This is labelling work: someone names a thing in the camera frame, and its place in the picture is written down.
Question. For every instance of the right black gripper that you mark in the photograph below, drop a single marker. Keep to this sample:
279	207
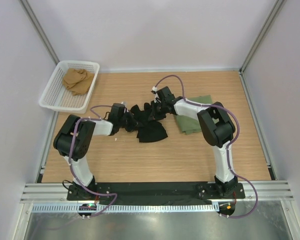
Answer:
156	117

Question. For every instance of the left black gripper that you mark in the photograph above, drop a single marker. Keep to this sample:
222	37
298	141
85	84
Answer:
134	123

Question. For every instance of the black tank top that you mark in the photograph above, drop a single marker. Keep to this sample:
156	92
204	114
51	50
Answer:
149	129

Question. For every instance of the green tank top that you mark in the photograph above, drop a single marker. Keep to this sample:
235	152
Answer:
188	125

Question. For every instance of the white plastic basket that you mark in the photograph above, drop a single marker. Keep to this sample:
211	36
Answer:
57	98

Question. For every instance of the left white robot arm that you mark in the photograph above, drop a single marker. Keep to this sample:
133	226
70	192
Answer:
74	138

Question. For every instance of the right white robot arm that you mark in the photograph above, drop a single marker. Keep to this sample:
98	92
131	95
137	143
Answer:
216	126

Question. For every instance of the orange garment in basket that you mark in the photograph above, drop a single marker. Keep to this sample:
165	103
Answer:
78	81

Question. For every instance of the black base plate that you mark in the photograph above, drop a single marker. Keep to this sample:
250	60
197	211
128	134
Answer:
130	192

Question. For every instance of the slotted grey cable duct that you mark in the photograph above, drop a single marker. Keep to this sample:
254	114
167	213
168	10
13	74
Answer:
74	207

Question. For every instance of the aluminium frame rail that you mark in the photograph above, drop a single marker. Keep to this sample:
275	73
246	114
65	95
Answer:
268	190

